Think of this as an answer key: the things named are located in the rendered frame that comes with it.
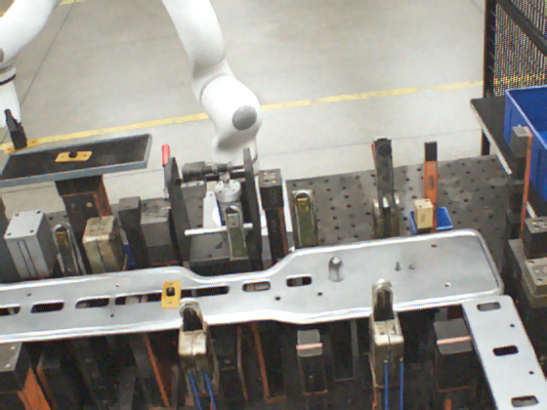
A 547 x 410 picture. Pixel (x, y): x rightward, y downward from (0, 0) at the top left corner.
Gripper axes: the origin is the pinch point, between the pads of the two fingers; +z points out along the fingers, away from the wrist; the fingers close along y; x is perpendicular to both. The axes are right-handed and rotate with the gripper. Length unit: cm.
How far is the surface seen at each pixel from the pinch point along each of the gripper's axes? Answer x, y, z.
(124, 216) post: 19.2, 19.9, 16.3
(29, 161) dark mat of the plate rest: 0.4, -2.5, 8.1
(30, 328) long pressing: -6.3, 39.1, 24.1
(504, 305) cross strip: 83, 73, 24
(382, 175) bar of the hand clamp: 73, 39, 11
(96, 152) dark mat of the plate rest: 16.7, 2.4, 8.2
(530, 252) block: 94, 65, 22
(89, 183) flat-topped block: 13.3, 7.3, 12.8
